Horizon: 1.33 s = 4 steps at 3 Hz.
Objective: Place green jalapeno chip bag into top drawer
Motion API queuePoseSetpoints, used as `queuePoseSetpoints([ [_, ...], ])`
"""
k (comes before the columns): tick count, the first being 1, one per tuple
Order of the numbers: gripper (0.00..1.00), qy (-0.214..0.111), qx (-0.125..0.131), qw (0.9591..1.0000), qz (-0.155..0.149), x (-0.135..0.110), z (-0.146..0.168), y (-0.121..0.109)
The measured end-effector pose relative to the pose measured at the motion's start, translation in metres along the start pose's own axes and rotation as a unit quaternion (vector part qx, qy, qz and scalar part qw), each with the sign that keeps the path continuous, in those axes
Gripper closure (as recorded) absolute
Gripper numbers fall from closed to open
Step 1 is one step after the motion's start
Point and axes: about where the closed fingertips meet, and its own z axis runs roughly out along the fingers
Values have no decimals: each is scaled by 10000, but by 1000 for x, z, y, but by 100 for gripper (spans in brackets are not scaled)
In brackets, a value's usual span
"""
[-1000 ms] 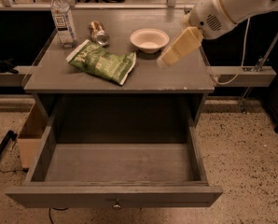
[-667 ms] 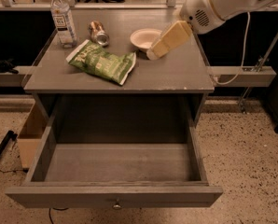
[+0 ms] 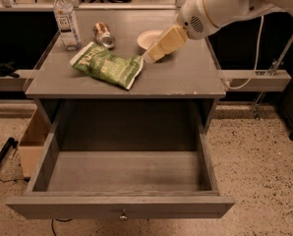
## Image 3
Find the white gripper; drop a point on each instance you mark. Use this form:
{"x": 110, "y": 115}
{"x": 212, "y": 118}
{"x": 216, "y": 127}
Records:
{"x": 193, "y": 20}

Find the green jalapeno chip bag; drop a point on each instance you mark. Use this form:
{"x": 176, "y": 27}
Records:
{"x": 100, "y": 63}

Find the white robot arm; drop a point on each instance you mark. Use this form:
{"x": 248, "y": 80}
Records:
{"x": 225, "y": 12}

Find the open grey top drawer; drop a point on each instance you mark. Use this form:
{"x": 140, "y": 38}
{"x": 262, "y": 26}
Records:
{"x": 145, "y": 157}

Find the metal drawer knob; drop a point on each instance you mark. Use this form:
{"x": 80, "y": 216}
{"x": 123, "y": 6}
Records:
{"x": 123, "y": 216}

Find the white paper bowl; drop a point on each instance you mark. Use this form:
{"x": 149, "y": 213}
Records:
{"x": 147, "y": 38}

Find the grey wooden cabinet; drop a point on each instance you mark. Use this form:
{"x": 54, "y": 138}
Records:
{"x": 188, "y": 73}

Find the metal can lying down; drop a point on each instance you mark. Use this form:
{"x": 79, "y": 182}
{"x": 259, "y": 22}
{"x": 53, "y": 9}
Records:
{"x": 103, "y": 36}

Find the clear plastic water bottle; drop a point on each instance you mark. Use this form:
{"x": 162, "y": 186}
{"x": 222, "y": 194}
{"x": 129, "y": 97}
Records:
{"x": 67, "y": 24}

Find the cardboard box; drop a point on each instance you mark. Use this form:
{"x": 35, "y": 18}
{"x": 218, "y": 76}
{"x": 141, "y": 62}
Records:
{"x": 31, "y": 144}

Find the black pole on floor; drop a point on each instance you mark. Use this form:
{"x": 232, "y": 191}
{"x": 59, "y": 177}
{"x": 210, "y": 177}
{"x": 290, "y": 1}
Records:
{"x": 11, "y": 143}

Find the black object on rail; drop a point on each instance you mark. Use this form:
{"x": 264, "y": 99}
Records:
{"x": 7, "y": 70}

